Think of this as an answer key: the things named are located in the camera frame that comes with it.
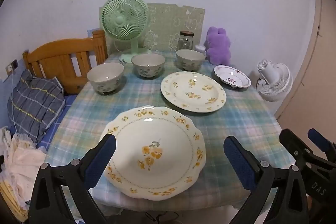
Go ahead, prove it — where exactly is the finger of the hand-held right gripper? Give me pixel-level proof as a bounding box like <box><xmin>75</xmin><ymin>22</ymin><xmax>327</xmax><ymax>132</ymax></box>
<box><xmin>279</xmin><ymin>129</ymin><xmax>325</xmax><ymax>175</ymax></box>
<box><xmin>308</xmin><ymin>128</ymin><xmax>336</xmax><ymax>163</ymax></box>

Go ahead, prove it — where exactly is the green desk fan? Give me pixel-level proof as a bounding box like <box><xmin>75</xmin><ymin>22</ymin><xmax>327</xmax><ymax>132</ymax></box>
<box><xmin>101</xmin><ymin>0</ymin><xmax>152</xmax><ymax>64</ymax></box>

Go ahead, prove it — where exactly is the purple plush toy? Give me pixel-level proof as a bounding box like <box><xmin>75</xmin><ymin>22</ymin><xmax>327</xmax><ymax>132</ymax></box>
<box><xmin>204</xmin><ymin>27</ymin><xmax>233</xmax><ymax>65</ymax></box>

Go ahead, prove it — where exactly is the beige door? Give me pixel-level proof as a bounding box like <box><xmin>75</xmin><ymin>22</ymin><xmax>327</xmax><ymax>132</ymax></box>
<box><xmin>274</xmin><ymin>0</ymin><xmax>336</xmax><ymax>135</ymax></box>

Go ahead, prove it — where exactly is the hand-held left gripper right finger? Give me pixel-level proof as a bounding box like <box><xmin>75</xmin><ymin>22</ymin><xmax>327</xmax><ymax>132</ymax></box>
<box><xmin>223</xmin><ymin>135</ymin><xmax>309</xmax><ymax>224</ymax></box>

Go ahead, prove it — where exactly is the wall socket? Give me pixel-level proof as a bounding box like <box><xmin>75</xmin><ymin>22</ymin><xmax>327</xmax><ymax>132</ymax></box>
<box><xmin>6</xmin><ymin>59</ymin><xmax>19</xmax><ymax>75</ymax></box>

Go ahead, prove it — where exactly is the white floor fan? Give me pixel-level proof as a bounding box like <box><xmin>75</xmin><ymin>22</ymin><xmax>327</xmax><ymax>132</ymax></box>
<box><xmin>256</xmin><ymin>59</ymin><xmax>294</xmax><ymax>102</ymax></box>

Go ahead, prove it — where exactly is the small red-rimmed floral plate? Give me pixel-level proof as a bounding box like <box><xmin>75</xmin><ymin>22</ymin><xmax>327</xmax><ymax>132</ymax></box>
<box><xmin>213</xmin><ymin>65</ymin><xmax>252</xmax><ymax>89</ymax></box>

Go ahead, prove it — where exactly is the wooden headboard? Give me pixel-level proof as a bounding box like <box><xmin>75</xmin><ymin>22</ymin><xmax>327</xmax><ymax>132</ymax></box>
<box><xmin>22</xmin><ymin>30</ymin><xmax>109</xmax><ymax>95</ymax></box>

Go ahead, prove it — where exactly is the scalloped yellow floral plate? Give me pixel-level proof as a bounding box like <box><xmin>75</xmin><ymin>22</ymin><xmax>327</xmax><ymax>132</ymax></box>
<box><xmin>99</xmin><ymin>106</ymin><xmax>206</xmax><ymax>201</ymax></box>

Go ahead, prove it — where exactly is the pastel plaid tablecloth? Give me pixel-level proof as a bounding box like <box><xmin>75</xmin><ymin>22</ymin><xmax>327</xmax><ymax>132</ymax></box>
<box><xmin>43</xmin><ymin>49</ymin><xmax>297</xmax><ymax>214</ymax></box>

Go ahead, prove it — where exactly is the floral ceramic bowl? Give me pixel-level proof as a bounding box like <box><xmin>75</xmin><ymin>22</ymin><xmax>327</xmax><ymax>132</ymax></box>
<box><xmin>131</xmin><ymin>53</ymin><xmax>166</xmax><ymax>79</ymax></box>
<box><xmin>87</xmin><ymin>63</ymin><xmax>125</xmax><ymax>95</ymax></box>
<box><xmin>176</xmin><ymin>49</ymin><xmax>206</xmax><ymax>72</ymax></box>

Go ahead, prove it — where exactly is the glass jar with dark lid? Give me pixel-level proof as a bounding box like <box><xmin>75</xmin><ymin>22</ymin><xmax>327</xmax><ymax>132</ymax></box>
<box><xmin>178</xmin><ymin>31</ymin><xmax>195</xmax><ymax>51</ymax></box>

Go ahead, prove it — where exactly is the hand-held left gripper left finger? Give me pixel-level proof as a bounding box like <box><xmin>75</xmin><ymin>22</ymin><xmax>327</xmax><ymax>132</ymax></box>
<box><xmin>28</xmin><ymin>133</ymin><xmax>117</xmax><ymax>224</ymax></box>

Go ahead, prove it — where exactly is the yellow striped cloth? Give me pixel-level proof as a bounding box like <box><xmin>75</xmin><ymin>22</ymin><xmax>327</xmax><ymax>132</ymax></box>
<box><xmin>0</xmin><ymin>179</ymin><xmax>28</xmax><ymax>222</ymax></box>

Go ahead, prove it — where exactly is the round yellow floral plate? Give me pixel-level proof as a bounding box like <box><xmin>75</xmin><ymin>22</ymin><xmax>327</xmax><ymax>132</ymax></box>
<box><xmin>161</xmin><ymin>71</ymin><xmax>227</xmax><ymax>113</ymax></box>

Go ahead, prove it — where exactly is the grey plaid pillow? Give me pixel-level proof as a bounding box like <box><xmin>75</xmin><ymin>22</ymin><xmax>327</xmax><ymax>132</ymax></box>
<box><xmin>7</xmin><ymin>69</ymin><xmax>66</xmax><ymax>143</ymax></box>

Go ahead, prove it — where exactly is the green patterned board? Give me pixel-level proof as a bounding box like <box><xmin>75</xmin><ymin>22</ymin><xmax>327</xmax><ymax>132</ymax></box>
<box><xmin>99</xmin><ymin>3</ymin><xmax>206</xmax><ymax>55</ymax></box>

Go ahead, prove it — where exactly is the white lace cloth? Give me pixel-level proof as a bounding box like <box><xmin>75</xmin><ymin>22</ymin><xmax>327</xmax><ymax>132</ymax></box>
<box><xmin>0</xmin><ymin>127</ymin><xmax>48</xmax><ymax>214</ymax></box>

